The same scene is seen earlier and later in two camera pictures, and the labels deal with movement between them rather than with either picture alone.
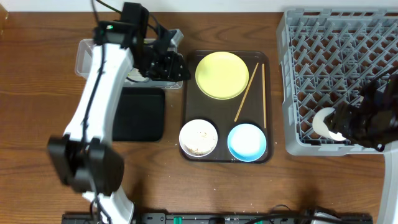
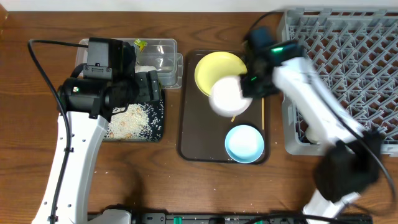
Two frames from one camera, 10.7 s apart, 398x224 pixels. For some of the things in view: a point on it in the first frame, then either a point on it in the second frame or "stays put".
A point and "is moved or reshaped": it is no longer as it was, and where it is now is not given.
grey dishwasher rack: (329, 58) stays put
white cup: (319, 126) is moved or reshaped
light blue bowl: (247, 142) stays put
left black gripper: (173, 66) to (152, 86)
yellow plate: (222, 75) stays put
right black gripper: (347, 121) to (252, 86)
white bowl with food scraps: (198, 138) to (225, 98)
